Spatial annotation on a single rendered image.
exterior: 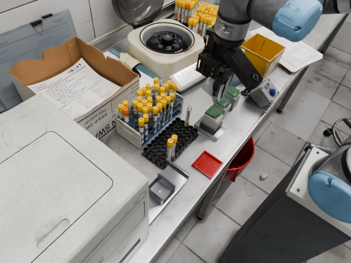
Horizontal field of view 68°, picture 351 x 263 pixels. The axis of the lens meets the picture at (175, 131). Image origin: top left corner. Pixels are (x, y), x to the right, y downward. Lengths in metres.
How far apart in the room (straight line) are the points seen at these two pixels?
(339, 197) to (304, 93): 2.09
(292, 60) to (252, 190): 0.91
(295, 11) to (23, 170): 0.49
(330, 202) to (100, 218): 0.44
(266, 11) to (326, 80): 2.41
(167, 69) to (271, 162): 1.27
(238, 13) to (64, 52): 0.58
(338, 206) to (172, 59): 0.62
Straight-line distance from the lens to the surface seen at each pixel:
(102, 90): 0.87
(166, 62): 0.90
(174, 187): 0.65
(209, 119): 0.80
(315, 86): 2.78
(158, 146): 0.77
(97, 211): 0.38
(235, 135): 0.87
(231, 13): 0.59
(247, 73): 0.65
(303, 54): 1.31
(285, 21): 0.52
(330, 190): 0.59
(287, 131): 2.22
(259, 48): 1.19
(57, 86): 0.91
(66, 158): 0.43
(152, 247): 0.67
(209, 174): 0.76
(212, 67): 0.67
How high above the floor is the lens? 1.53
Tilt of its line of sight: 52 degrees down
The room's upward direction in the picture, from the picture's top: 8 degrees clockwise
